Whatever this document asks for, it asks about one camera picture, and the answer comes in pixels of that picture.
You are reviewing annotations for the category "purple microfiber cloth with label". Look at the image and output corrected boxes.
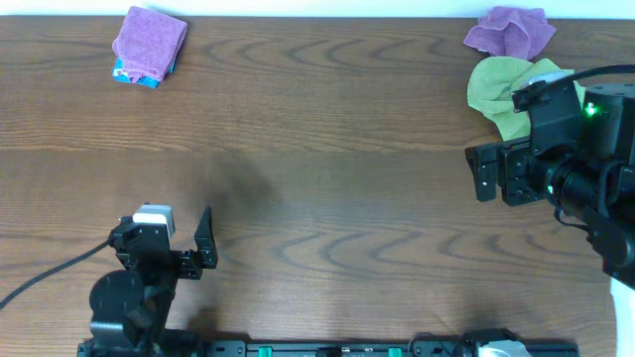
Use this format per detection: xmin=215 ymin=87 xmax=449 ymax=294
xmin=112 ymin=6 xmax=188 ymax=80

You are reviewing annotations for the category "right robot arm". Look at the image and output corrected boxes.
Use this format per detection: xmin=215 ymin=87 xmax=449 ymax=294
xmin=465 ymin=79 xmax=634 ymax=356

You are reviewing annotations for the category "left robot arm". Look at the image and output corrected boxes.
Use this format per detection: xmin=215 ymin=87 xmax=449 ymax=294
xmin=77 ymin=203 xmax=218 ymax=356

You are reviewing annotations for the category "crumpled green cloth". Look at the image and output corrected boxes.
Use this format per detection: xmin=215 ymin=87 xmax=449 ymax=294
xmin=466 ymin=57 xmax=574 ymax=141

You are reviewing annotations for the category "crumpled purple cloth at back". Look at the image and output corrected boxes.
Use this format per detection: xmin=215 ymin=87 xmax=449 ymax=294
xmin=463 ymin=6 xmax=557 ymax=60

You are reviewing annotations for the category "folded blue cloth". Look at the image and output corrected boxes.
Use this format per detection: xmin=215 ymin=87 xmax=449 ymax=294
xmin=111 ymin=58 xmax=162 ymax=89

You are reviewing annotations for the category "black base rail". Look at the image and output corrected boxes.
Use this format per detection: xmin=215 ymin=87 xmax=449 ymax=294
xmin=76 ymin=338 xmax=579 ymax=357

